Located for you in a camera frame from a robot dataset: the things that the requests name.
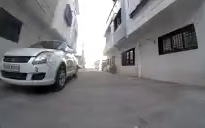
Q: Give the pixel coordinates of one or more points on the white building with dark windows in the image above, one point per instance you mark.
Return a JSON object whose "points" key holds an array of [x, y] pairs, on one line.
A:
{"points": [[26, 23]]}

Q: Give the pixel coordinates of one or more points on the white building with barred windows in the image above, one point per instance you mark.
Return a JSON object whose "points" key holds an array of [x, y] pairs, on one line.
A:
{"points": [[170, 63]]}

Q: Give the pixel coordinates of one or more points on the grey concrete street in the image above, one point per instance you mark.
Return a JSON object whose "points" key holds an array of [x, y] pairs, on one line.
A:
{"points": [[116, 103]]}

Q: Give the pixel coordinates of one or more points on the white car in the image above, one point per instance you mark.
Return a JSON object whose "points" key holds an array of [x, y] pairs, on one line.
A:
{"points": [[36, 66]]}

